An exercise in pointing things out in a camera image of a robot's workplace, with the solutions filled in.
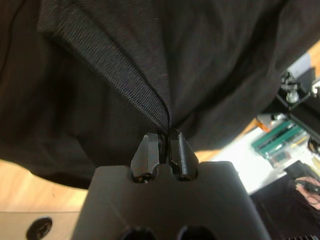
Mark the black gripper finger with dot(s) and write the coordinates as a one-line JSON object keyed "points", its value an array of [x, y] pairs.
{"points": [[146, 157], [183, 160]]}

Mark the black t-shirt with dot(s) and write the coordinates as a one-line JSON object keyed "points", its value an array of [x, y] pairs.
{"points": [[100, 75]]}

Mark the bystander hand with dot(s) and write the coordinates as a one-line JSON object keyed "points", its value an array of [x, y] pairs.
{"points": [[308, 192]]}

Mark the green ribbed box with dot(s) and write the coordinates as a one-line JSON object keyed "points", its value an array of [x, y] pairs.
{"points": [[277, 142]]}

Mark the bystander dark clothing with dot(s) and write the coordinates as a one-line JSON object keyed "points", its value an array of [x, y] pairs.
{"points": [[275, 212]]}

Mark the silver bolt knob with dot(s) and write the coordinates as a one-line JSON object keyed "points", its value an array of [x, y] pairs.
{"points": [[287, 79], [292, 96]]}

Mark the black camera post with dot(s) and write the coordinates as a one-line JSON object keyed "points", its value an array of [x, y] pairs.
{"points": [[303, 110]]}

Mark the white mount plate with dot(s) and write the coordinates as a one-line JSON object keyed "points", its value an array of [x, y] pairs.
{"points": [[301, 68]]}

